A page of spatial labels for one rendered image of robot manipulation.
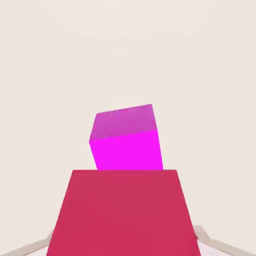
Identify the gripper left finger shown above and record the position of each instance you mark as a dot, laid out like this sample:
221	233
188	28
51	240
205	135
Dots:
30	249

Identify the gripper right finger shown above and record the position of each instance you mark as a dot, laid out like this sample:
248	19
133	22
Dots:
220	246

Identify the small red cube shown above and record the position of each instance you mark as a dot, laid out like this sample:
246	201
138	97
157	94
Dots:
124	214

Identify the small magenta cube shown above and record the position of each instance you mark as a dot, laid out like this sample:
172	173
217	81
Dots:
128	150

